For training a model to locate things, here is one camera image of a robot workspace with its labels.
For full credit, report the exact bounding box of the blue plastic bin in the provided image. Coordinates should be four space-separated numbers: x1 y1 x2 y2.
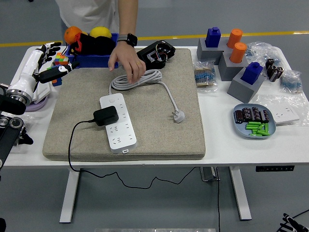
64 32 121 69

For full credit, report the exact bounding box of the orange fruit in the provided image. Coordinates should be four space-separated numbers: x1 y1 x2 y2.
64 26 83 45

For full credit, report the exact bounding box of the open black electronic device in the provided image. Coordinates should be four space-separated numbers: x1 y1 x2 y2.
136 40 176 71

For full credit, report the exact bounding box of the black plug cord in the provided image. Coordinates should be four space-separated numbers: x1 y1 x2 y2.
67 118 202 190

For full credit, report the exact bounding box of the white power strip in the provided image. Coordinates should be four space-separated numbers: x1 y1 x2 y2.
99 93 138 154

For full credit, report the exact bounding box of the white table leg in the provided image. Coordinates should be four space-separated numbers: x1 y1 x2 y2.
59 168 81 223
228 166 253 221

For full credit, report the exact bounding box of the orange cylinder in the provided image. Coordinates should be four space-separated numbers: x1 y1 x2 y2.
226 28 243 49
229 42 248 64

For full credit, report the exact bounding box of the blue square peg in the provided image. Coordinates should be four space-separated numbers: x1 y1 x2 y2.
205 27 222 48
240 61 264 86

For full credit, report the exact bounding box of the blue-grey plate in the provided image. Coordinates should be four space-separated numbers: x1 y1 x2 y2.
232 103 277 140

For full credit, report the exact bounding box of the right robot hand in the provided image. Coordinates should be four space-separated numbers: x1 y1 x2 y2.
276 212 309 232

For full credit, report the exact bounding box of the metal bracket under table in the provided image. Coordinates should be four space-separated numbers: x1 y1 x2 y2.
199 166 221 182

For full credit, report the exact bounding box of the black cloth pouch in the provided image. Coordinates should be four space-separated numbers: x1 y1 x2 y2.
61 32 116 57

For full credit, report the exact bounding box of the thin black hanging cable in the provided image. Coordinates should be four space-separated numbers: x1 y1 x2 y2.
216 166 222 232

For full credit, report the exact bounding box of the white power strip cord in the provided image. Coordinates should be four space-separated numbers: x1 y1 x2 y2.
108 69 186 124

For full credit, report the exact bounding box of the colourful puzzle cube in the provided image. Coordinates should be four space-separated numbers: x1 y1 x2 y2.
47 66 63 87
53 52 70 66

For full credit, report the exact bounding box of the black wrist watch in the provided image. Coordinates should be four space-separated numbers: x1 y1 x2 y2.
116 33 138 48

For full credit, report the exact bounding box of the black plug adapter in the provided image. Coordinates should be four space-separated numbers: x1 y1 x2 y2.
93 105 120 127

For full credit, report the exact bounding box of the person's left hand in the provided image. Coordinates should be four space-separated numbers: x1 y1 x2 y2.
107 44 147 85

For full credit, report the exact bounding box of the yellow lemon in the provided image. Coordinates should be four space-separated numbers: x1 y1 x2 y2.
89 26 112 39

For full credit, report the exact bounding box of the black table control panel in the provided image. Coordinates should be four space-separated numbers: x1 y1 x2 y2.
255 165 295 173

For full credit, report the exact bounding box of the purple plate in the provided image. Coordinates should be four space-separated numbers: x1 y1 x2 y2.
24 95 50 112

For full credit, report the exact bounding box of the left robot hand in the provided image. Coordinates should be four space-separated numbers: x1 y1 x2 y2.
7 42 80 97

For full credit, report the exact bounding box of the grey block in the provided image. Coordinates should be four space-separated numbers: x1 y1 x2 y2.
218 52 249 82
196 37 232 65
226 70 266 104

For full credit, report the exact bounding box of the clear plastic bag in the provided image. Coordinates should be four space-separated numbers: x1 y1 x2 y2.
255 93 309 127

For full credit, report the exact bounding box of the grey-brown mat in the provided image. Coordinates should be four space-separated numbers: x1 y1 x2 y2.
42 47 207 162

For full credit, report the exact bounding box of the clear bag of resistors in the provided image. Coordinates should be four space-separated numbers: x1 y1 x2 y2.
279 69 304 94
245 41 282 67
194 59 219 94

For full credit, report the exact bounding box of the person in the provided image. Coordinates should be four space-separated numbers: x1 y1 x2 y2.
55 0 120 34

